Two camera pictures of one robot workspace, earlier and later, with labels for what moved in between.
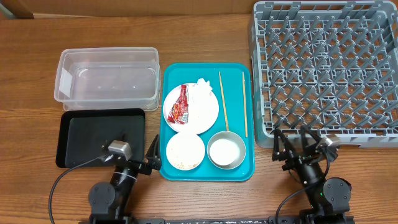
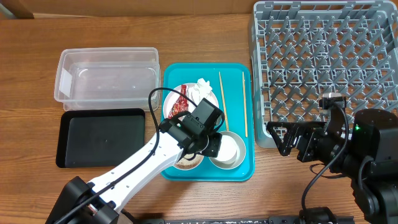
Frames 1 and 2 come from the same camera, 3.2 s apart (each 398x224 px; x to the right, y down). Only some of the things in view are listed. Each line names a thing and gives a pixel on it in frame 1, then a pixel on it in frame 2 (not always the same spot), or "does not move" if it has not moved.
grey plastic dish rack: (331, 65) does not move
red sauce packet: (179, 113) does not move
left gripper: (155, 160) → (214, 147)
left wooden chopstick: (223, 101) does not move
